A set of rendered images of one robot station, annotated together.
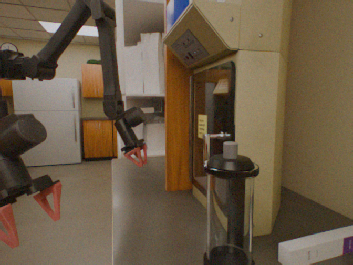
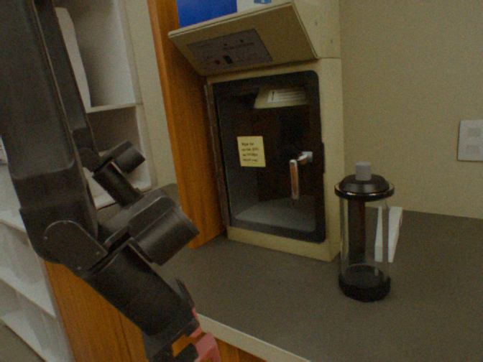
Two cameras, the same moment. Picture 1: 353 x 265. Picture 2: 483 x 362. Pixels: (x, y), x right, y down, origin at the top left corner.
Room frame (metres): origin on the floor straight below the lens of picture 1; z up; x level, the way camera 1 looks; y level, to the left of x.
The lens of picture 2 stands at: (0.13, 0.43, 1.37)
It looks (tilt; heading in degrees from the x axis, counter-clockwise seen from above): 16 degrees down; 323
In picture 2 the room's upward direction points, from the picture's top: 7 degrees counter-clockwise
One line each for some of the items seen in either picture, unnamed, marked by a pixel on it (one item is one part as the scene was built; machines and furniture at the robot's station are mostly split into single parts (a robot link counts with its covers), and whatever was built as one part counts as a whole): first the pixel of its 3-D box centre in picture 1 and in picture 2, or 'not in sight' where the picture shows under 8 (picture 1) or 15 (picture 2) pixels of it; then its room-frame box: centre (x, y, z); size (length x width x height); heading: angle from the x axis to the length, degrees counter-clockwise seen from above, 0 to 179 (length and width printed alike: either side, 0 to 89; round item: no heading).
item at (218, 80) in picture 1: (207, 134); (264, 160); (0.73, -0.10, 1.19); 0.30 x 0.01 x 0.40; 15
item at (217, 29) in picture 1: (193, 42); (240, 44); (0.71, -0.05, 1.46); 0.32 x 0.11 x 0.10; 15
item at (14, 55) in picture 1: (21, 65); not in sight; (1.08, 0.68, 1.45); 0.09 x 0.08 x 0.12; 165
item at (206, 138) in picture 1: (212, 149); (298, 176); (0.62, -0.10, 1.17); 0.05 x 0.03 x 0.10; 105
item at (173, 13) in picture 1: (185, 17); (208, 5); (0.79, -0.03, 1.56); 0.10 x 0.10 x 0.09; 15
